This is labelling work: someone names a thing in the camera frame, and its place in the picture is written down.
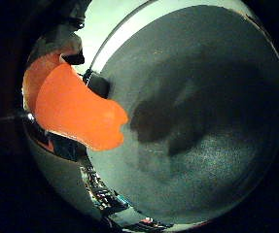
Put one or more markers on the orange drink bottle green cap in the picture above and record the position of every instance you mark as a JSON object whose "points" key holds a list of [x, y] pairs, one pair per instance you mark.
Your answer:
{"points": [[76, 108]]}

